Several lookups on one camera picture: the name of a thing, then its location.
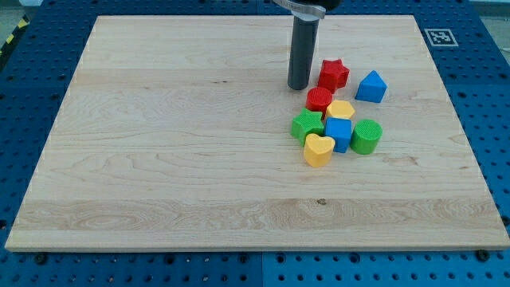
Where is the green star block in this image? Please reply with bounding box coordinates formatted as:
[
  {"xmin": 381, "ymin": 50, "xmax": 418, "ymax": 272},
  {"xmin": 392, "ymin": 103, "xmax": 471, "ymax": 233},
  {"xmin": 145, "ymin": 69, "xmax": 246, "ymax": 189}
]
[{"xmin": 290, "ymin": 108, "xmax": 324, "ymax": 147}]

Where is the red circle block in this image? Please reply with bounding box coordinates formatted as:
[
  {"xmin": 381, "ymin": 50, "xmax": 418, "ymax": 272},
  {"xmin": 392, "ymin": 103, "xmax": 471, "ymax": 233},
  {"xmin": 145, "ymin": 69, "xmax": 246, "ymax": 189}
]
[{"xmin": 305, "ymin": 87, "xmax": 333, "ymax": 117}]

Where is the red star block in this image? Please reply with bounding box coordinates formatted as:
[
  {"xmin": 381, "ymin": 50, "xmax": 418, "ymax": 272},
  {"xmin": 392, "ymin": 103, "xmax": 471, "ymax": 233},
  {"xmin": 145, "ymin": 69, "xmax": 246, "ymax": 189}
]
[{"xmin": 317, "ymin": 59, "xmax": 350, "ymax": 93}]

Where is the green circle block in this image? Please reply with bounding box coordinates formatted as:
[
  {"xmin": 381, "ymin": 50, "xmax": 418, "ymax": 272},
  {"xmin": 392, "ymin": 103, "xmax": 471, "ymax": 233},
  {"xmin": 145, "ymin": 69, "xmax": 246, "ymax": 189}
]
[{"xmin": 350, "ymin": 119, "xmax": 383, "ymax": 155}]

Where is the yellow heart block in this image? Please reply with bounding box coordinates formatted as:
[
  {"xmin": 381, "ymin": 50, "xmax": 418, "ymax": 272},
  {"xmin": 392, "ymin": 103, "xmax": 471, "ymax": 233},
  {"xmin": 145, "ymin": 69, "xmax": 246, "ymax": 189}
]
[{"xmin": 304, "ymin": 133, "xmax": 335, "ymax": 167}]

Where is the light wooden board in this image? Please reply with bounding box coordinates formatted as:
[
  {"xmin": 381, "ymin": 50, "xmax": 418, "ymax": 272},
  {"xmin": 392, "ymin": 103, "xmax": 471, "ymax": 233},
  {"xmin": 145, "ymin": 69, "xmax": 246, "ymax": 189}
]
[{"xmin": 6, "ymin": 15, "xmax": 509, "ymax": 253}]

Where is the blue cube block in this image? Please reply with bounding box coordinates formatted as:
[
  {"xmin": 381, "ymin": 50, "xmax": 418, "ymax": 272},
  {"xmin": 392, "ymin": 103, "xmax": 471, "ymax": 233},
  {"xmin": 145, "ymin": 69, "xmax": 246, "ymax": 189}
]
[{"xmin": 324, "ymin": 117, "xmax": 352, "ymax": 153}]

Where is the yellow hexagon block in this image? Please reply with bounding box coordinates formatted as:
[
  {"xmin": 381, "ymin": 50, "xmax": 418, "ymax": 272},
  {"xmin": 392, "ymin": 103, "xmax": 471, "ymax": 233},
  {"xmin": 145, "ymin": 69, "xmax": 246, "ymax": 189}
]
[{"xmin": 325, "ymin": 100, "xmax": 355, "ymax": 120}]

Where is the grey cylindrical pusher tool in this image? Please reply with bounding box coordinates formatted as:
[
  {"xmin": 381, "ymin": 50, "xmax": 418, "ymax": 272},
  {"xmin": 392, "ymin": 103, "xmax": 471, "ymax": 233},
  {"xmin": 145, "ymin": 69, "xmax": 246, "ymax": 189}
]
[{"xmin": 288, "ymin": 16, "xmax": 320, "ymax": 90}]

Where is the blue triangle block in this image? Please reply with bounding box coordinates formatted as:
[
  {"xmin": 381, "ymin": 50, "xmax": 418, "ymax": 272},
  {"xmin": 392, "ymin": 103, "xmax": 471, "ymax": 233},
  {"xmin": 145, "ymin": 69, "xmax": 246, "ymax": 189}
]
[{"xmin": 355, "ymin": 70, "xmax": 387, "ymax": 103}]

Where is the white fiducial marker tag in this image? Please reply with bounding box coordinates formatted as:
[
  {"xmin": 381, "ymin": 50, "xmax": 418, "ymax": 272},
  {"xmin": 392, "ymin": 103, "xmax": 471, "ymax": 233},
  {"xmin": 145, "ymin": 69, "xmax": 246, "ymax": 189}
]
[{"xmin": 425, "ymin": 28, "xmax": 458, "ymax": 47}]

